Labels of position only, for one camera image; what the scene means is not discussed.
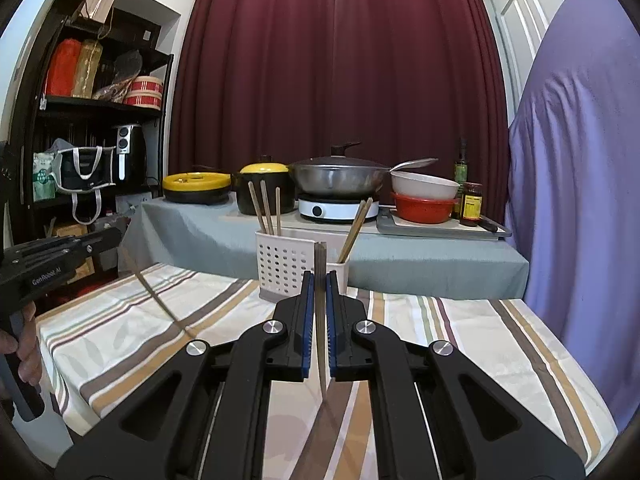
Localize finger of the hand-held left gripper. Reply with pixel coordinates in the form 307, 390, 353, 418
62, 226, 124, 267

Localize dark oil bottle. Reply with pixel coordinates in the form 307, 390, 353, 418
453, 137, 471, 184

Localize black shelf unit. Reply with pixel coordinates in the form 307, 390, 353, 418
20, 0, 175, 282

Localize striped tablecloth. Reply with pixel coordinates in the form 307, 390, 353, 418
36, 261, 619, 480

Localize green package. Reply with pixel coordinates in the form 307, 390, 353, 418
32, 152, 59, 202

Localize stainless steel wok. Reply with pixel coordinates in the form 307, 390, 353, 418
288, 164, 392, 199

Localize black clay pot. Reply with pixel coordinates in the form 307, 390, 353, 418
234, 166, 297, 216

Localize sauce jar with yellow label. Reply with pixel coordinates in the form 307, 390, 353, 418
458, 182, 485, 227

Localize yellow pot lid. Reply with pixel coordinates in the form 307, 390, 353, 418
238, 155, 290, 177

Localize red colander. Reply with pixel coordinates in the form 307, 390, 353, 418
391, 192, 459, 225

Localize black tote bag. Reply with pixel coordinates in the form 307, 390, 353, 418
52, 144, 117, 225

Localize black pan with yellow lid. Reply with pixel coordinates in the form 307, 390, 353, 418
162, 169, 232, 206

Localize beige perforated utensil holder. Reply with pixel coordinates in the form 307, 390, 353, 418
255, 229, 351, 304

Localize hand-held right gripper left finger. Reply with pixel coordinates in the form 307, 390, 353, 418
55, 270, 317, 480

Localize grey-green tablecloth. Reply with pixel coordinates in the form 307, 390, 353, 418
119, 194, 531, 302

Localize gold package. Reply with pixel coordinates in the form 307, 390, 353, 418
72, 38, 104, 100

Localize red bag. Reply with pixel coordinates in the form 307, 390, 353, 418
43, 38, 82, 97

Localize purple cloth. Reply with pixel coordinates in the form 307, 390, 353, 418
503, 0, 640, 435

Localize person's left hand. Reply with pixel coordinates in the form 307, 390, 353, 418
0, 319, 44, 402

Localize black air fryer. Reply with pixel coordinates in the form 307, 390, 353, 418
110, 123, 149, 187

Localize maroon curtain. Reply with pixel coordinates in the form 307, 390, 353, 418
166, 0, 512, 213

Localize red and white striped box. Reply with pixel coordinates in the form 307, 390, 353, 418
123, 75, 165, 110

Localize dark wok lid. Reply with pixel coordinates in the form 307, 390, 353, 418
287, 142, 393, 171

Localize white door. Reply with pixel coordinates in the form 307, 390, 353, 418
474, 0, 592, 128

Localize light wooden board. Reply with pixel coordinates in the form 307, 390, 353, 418
231, 207, 386, 236

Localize brown cardboard box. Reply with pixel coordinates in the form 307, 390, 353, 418
82, 0, 115, 24

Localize beige bowl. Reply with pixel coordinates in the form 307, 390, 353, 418
389, 170, 461, 201

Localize metal ladle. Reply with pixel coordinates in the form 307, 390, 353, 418
389, 157, 439, 174

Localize white induction cooker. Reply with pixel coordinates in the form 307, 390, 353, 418
298, 192, 380, 225

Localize grey tray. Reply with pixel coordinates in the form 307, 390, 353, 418
375, 207, 514, 240

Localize clear mesh bag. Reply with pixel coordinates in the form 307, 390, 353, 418
92, 49, 144, 104

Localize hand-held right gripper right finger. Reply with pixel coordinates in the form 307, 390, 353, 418
325, 270, 587, 480

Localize white cutting board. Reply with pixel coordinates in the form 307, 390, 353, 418
389, 212, 497, 234

